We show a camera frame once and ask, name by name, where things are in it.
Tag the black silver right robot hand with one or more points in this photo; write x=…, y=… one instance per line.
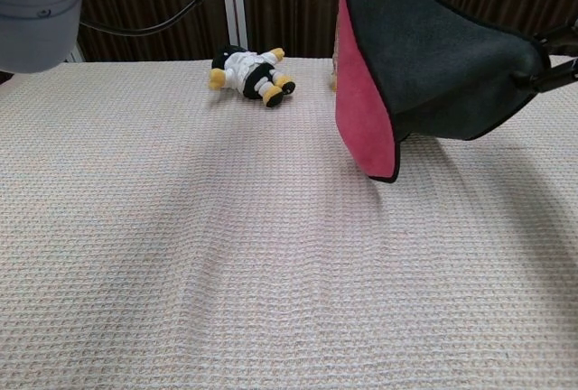
x=562, y=42

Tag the beige waffle tablecloth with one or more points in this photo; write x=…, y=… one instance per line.
x=180, y=250

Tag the dark brown curtain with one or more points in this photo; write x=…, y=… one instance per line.
x=289, y=6

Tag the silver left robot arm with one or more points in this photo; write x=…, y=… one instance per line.
x=36, y=15

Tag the black white yellow plush toy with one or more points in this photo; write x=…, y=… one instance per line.
x=246, y=69

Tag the pink and grey towel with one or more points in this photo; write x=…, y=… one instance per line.
x=433, y=56

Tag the white partition frame post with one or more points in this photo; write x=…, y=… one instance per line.
x=77, y=53
x=232, y=2

